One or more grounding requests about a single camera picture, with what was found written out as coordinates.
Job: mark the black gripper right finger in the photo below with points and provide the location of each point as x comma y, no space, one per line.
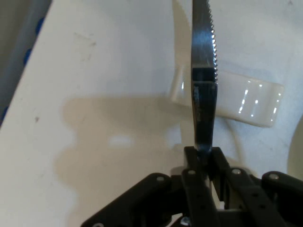
272,203

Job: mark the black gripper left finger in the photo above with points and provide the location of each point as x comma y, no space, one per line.
194,201

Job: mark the silver serrated table knife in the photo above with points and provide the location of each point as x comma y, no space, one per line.
202,47

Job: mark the white ceramic cutlery rest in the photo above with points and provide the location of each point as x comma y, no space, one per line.
248,101

